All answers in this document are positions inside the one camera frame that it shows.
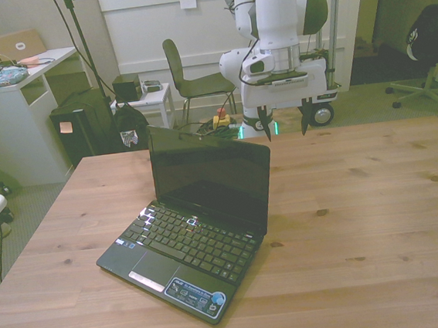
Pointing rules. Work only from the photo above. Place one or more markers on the pink round object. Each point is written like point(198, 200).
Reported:
point(29, 61)

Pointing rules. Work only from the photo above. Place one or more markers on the cardboard box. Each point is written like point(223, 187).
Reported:
point(13, 46)

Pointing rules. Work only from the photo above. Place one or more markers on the black box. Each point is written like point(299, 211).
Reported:
point(126, 87)

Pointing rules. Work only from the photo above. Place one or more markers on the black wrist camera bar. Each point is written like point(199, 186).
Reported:
point(284, 77)

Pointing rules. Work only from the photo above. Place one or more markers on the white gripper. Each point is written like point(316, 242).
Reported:
point(290, 95)

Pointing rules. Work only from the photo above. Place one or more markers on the aluminium mast frame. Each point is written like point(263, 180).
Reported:
point(332, 13)

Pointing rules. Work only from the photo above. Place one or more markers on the white wheeled robot cart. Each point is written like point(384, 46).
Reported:
point(323, 113)

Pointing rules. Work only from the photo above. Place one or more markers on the black backpack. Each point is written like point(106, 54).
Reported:
point(129, 122)

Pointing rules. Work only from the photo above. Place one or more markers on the black ASUS laptop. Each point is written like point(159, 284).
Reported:
point(213, 180)

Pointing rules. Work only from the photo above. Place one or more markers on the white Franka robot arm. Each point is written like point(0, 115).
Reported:
point(274, 11)

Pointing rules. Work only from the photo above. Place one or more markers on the black computer tower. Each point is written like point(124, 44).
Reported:
point(72, 135)

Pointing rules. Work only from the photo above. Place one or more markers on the white desk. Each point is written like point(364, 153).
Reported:
point(2, 126)

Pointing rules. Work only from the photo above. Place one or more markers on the small grey device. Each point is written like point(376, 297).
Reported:
point(151, 86)

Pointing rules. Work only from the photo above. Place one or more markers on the black tripod stand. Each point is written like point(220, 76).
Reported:
point(82, 37)

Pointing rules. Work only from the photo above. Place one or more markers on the small white side table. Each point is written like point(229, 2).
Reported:
point(156, 97)

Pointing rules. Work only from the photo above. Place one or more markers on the black jacket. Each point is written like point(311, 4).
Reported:
point(431, 33)

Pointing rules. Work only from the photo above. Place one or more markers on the yellow emergency stop button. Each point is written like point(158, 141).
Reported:
point(221, 119)

